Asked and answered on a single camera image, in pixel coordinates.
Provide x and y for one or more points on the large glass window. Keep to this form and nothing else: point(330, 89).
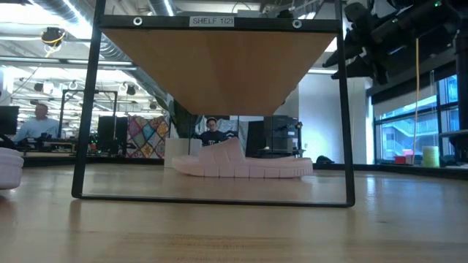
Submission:
point(402, 135)

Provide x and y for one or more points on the small red box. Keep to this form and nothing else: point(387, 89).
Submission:
point(400, 159)

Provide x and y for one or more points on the black aluminium table frame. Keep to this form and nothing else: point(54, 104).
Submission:
point(402, 169)

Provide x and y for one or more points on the colourful patchwork quilt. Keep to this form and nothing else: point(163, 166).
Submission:
point(146, 135)

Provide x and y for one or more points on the black computer monitor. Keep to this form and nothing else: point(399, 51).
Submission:
point(8, 120)

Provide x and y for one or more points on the black equipment cart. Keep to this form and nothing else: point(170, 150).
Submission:
point(281, 135)

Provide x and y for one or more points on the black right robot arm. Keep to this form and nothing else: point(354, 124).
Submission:
point(455, 18)

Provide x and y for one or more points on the yellow-green cylinder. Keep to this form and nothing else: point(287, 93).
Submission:
point(431, 157)

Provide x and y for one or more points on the black partition panel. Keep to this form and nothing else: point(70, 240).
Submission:
point(254, 139)

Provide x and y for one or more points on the person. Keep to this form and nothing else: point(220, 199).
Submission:
point(36, 128)
point(214, 136)

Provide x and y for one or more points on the silver ceiling duct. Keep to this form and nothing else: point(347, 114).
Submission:
point(117, 55)

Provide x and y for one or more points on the black pendant lamp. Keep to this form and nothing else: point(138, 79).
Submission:
point(131, 90)

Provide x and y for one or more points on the linear ceiling light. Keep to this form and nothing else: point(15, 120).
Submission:
point(44, 60)
point(321, 71)

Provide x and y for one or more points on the green plant in white pot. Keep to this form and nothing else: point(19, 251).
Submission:
point(179, 151)

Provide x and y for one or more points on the white shelf label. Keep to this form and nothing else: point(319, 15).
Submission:
point(212, 21)

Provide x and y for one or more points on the black rounded bag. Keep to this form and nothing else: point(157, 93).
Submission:
point(324, 160)

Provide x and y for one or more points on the black-framed wooden shelf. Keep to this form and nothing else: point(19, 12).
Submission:
point(219, 73)

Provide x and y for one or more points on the pink rubber slide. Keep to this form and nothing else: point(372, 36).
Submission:
point(11, 168)
point(237, 168)

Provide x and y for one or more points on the thin black metal frame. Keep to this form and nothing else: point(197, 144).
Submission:
point(89, 91)

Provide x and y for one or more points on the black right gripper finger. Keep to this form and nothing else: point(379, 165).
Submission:
point(330, 63)
point(371, 71)

